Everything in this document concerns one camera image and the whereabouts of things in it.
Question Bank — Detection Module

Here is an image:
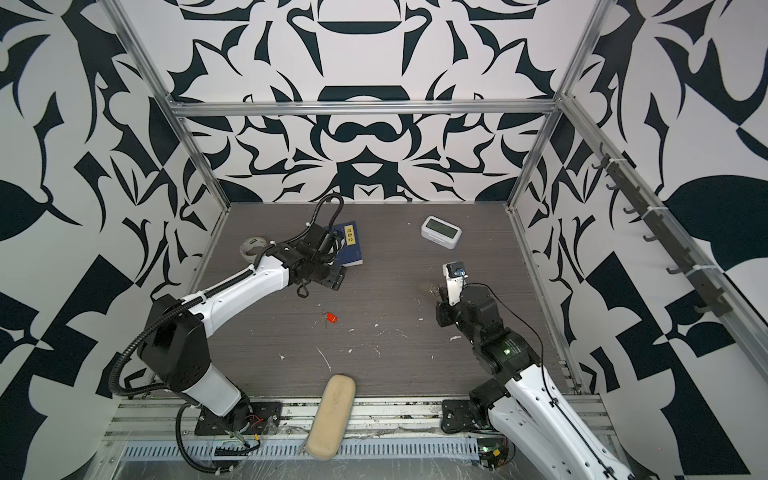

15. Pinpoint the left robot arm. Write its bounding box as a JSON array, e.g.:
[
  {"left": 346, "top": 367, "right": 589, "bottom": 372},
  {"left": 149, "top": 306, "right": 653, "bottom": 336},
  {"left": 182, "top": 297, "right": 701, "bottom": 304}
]
[{"left": 108, "top": 224, "right": 346, "bottom": 434}]

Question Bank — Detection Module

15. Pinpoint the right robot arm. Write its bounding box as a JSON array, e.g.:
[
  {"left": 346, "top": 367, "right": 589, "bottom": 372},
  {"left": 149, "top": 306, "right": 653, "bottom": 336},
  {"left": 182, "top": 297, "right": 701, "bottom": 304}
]
[{"left": 436, "top": 284, "right": 634, "bottom": 479}]

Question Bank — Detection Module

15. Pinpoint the blue book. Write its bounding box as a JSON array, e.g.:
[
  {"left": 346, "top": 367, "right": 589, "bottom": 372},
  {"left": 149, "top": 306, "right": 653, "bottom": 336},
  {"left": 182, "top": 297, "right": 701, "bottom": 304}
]
[{"left": 333, "top": 221, "right": 363, "bottom": 267}]

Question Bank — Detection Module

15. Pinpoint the clear tape roll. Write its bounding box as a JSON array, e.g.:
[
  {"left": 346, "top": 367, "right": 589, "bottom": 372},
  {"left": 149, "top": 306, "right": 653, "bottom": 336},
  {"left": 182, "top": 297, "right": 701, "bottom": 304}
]
[{"left": 239, "top": 237, "right": 270, "bottom": 263}]

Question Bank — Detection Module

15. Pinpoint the white digital clock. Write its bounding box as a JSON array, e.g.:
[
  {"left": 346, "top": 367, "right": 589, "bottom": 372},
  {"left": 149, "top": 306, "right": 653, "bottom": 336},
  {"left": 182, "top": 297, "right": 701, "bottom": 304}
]
[{"left": 420, "top": 215, "right": 462, "bottom": 250}]

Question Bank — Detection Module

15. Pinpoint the beige wrist rest pad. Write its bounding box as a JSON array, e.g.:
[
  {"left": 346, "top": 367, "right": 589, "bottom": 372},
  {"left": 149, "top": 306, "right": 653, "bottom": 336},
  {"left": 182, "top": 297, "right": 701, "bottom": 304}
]
[{"left": 305, "top": 375, "right": 356, "bottom": 460}]

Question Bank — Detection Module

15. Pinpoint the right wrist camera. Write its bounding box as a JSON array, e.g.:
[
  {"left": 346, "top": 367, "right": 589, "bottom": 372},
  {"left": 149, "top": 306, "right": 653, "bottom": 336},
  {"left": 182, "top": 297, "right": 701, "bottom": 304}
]
[{"left": 442, "top": 261, "right": 467, "bottom": 306}]

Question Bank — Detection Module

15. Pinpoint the black corrugated cable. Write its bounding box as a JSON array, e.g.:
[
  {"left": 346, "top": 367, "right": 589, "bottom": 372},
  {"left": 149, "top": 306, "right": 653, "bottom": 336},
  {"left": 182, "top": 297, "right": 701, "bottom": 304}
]
[{"left": 305, "top": 193, "right": 346, "bottom": 265}]

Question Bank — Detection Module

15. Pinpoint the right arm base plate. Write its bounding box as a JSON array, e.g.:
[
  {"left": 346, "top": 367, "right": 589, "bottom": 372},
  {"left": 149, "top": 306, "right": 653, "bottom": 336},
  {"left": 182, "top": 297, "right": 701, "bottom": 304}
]
[{"left": 440, "top": 399, "right": 495, "bottom": 434}]

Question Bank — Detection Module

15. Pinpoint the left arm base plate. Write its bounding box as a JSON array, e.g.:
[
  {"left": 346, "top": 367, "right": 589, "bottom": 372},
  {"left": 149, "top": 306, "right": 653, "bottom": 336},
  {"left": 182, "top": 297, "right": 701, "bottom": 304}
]
[{"left": 194, "top": 401, "right": 283, "bottom": 436}]

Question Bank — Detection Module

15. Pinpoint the wall hook rail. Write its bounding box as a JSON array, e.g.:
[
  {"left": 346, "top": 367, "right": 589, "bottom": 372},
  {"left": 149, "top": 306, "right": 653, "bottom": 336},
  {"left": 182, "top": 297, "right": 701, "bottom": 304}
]
[{"left": 595, "top": 143, "right": 735, "bottom": 318}]

